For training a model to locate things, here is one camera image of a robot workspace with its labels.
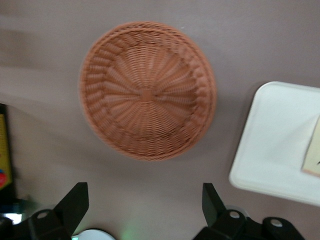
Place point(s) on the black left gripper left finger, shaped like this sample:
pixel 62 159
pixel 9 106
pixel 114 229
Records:
pixel 72 207

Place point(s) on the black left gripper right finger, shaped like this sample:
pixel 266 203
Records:
pixel 217 210

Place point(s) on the triangular sandwich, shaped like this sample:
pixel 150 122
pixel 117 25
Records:
pixel 313 150

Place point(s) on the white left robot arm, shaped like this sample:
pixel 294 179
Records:
pixel 93 235

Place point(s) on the cream rectangular tray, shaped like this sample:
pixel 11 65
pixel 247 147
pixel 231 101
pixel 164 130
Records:
pixel 272 140

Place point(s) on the round brown wicker basket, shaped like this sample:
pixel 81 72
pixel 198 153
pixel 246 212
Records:
pixel 147 95

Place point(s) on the black yellow counter appliance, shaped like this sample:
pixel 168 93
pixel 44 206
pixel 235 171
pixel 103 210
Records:
pixel 5 150

